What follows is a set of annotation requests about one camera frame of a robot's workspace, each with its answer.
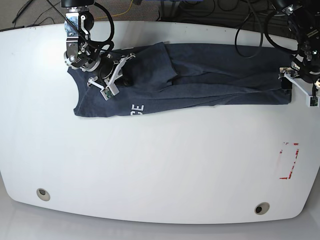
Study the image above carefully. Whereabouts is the table cable grommet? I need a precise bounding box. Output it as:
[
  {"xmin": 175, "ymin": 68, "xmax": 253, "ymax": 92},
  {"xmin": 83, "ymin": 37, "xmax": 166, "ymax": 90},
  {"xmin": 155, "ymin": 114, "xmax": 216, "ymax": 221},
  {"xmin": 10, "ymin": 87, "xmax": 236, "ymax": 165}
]
[
  {"xmin": 254, "ymin": 202, "xmax": 270, "ymax": 215},
  {"xmin": 36, "ymin": 188, "xmax": 51, "ymax": 202}
]

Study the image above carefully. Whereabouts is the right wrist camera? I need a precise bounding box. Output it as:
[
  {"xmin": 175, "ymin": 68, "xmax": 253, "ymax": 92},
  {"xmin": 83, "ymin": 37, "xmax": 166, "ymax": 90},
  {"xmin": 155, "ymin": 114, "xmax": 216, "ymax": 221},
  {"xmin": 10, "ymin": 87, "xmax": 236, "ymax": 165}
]
[{"xmin": 100, "ymin": 86, "xmax": 120, "ymax": 101}]

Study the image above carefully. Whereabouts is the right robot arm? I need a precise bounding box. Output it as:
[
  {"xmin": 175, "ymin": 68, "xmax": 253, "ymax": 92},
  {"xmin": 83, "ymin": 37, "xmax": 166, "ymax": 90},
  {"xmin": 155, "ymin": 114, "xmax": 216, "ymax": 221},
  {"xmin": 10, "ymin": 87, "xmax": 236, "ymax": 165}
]
[{"xmin": 61, "ymin": 0, "xmax": 135, "ymax": 96}]

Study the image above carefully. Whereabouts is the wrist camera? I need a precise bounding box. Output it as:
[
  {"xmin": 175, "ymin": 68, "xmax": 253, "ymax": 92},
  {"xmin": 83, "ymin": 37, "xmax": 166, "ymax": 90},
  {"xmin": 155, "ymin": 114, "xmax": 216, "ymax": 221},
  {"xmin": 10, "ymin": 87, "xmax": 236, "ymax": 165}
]
[
  {"xmin": 100, "ymin": 86, "xmax": 120, "ymax": 101},
  {"xmin": 306, "ymin": 95, "xmax": 320, "ymax": 108}
]

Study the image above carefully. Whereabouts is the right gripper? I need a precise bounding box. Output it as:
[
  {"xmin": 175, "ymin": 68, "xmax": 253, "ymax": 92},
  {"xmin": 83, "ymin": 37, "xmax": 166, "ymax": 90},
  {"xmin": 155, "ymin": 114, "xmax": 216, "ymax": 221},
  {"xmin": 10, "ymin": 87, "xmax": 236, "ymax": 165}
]
[{"xmin": 86, "ymin": 53, "xmax": 136, "ymax": 90}]

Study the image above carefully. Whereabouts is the yellow cable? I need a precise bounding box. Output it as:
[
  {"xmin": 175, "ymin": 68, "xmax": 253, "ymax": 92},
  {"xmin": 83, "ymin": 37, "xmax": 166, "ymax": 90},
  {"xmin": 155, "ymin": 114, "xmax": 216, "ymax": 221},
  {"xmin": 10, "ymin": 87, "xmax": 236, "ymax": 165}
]
[{"xmin": 94, "ymin": 0, "xmax": 133, "ymax": 22}]

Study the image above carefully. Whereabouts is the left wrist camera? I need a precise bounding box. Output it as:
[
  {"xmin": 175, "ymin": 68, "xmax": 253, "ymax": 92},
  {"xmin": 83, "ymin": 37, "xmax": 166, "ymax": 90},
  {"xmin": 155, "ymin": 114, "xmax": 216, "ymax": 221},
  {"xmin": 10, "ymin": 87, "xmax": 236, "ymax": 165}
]
[{"xmin": 306, "ymin": 95, "xmax": 320, "ymax": 108}]

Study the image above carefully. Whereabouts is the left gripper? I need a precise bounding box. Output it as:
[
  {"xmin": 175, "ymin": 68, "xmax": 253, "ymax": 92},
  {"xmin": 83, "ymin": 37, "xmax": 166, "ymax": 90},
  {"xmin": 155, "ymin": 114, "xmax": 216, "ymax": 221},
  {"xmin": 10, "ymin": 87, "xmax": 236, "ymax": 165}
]
[{"xmin": 279, "ymin": 66, "xmax": 320, "ymax": 98}]

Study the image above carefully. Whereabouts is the dark blue t-shirt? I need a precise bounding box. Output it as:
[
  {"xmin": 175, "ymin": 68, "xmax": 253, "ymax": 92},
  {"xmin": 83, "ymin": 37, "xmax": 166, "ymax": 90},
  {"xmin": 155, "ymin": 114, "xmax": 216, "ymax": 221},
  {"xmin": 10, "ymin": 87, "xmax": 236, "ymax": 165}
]
[{"xmin": 68, "ymin": 42, "xmax": 292, "ymax": 118}]

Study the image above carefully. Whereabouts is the red tape rectangle marking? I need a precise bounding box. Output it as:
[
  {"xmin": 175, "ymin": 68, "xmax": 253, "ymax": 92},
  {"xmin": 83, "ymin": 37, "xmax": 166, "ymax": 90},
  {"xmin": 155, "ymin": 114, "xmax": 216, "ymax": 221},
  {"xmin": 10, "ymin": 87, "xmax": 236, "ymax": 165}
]
[{"xmin": 277, "ymin": 142, "xmax": 300, "ymax": 180}]

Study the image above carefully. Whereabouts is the right table cable grommet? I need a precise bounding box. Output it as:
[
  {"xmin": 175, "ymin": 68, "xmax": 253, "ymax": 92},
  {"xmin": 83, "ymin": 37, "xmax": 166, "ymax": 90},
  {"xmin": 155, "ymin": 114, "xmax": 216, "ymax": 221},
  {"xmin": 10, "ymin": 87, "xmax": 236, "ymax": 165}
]
[{"xmin": 254, "ymin": 202, "xmax": 270, "ymax": 215}]

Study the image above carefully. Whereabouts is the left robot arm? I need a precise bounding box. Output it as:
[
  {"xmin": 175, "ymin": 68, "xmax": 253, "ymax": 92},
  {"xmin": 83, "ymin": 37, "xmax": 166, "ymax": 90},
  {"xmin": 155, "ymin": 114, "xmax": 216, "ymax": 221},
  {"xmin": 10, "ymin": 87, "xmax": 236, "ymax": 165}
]
[{"xmin": 124, "ymin": 2, "xmax": 320, "ymax": 99}]

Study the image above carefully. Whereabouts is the left table cable grommet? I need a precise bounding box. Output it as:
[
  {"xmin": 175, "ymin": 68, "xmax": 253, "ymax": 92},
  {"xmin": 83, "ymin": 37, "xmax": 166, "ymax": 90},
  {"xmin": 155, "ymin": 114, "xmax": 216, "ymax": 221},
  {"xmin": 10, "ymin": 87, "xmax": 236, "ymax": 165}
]
[{"xmin": 36, "ymin": 188, "xmax": 51, "ymax": 202}]

